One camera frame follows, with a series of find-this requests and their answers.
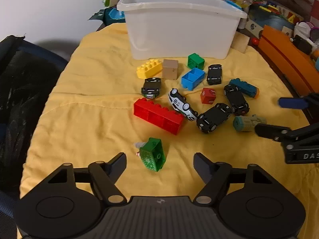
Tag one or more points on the green toy bucket piece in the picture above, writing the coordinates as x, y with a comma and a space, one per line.
152, 156

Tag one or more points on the red toy cube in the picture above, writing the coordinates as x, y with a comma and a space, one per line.
208, 95

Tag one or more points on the yellow blanket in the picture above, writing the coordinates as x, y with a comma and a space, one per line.
87, 79

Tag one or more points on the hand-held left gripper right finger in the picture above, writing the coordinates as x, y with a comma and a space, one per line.
200, 165

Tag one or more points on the white toy car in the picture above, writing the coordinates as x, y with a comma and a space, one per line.
180, 104

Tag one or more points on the yellow toy brick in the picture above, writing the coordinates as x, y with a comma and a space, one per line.
149, 69

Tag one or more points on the teal toy truck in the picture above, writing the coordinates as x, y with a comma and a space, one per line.
244, 87

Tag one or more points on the teal cardboard box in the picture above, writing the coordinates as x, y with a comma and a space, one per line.
99, 16

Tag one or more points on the blue plastic piece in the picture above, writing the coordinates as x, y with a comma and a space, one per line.
232, 3
116, 14

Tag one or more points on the black green toy car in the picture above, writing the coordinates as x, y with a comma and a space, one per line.
151, 87

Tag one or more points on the wooden cube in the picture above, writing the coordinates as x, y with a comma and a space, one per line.
170, 69

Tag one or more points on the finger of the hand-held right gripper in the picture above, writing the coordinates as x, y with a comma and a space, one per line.
291, 103
271, 130

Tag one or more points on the grey green cylinder toy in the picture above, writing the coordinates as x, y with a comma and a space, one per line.
245, 123

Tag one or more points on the white plastic container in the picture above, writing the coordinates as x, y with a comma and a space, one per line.
179, 25

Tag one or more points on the colourful toy puzzle box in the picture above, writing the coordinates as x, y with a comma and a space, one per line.
271, 17

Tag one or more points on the black mesh chair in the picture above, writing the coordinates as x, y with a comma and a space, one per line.
20, 92

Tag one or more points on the white plush toy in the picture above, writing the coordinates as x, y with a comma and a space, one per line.
302, 29

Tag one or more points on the long red toy brick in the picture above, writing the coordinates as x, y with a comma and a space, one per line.
154, 115

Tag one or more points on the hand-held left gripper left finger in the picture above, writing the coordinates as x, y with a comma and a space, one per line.
119, 163

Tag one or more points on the green toy brick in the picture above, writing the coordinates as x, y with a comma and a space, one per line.
195, 61

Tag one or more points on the wooden block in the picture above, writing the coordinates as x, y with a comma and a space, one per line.
240, 42

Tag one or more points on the orange box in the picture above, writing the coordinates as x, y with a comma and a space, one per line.
281, 49

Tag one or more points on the blue toy brick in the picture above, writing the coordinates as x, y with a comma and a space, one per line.
192, 79

